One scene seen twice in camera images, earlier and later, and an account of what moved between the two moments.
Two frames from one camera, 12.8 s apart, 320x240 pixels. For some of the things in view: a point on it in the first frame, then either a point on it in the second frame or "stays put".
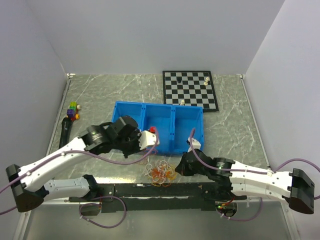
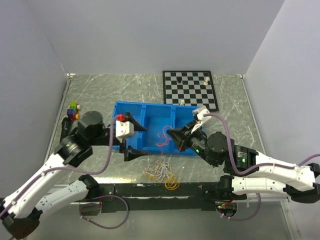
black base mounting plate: [158, 197] stays put
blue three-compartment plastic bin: [174, 123] stays put
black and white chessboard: [195, 87] stays put
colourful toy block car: [71, 112] stays put
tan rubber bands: [171, 173] → [172, 184]
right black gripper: [182, 168] → [181, 135]
